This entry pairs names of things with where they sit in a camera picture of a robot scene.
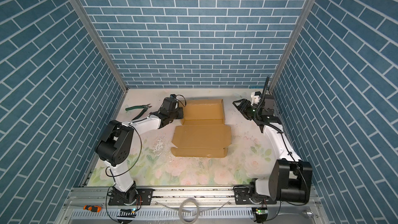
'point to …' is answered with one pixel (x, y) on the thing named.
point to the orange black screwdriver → (94, 208)
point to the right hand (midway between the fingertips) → (234, 103)
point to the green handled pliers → (144, 107)
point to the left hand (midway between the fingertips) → (182, 111)
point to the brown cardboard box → (203, 133)
